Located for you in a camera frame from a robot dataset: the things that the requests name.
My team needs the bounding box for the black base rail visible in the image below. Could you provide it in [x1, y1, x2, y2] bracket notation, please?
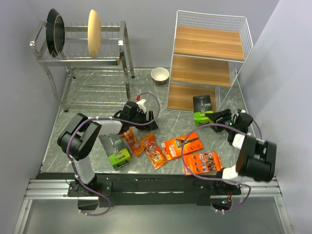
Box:
[68, 174, 241, 210]

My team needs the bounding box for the steel dish rack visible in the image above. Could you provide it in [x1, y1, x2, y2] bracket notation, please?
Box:
[30, 21, 135, 112]

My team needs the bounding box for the white brown bowl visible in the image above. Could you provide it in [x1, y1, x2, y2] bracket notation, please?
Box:
[151, 67, 170, 85]

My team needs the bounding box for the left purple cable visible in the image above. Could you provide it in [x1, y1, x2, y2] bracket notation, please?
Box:
[65, 92, 161, 217]

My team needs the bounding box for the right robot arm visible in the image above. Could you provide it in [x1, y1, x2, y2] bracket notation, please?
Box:
[205, 109, 277, 194]

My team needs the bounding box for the orange razor pack back side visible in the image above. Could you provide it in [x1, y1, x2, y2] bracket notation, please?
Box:
[183, 152, 223, 176]

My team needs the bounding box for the orange razor bag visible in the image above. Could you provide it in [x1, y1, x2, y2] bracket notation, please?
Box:
[121, 128, 144, 157]
[141, 133, 167, 170]

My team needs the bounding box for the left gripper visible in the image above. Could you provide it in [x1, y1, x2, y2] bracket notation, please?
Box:
[130, 110, 158, 132]

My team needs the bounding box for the black plate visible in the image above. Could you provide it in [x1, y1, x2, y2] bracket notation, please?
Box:
[46, 8, 65, 58]

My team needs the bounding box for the white wire wooden shelf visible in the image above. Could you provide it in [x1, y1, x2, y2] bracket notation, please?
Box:
[167, 10, 254, 112]

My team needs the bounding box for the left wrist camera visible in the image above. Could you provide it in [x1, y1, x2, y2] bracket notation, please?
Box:
[136, 96, 147, 113]

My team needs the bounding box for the beige plate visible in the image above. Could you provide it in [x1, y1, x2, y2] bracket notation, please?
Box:
[87, 9, 101, 58]

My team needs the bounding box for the orange Gillette Fusion pack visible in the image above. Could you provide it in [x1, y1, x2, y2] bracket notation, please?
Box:
[161, 132, 203, 160]

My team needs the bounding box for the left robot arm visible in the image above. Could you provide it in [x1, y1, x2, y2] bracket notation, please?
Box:
[57, 101, 158, 196]

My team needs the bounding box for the black green razor box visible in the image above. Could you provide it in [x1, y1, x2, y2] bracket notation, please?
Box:
[99, 134, 131, 169]
[193, 95, 213, 126]

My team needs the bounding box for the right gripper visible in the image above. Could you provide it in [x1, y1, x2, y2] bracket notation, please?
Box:
[205, 108, 236, 133]

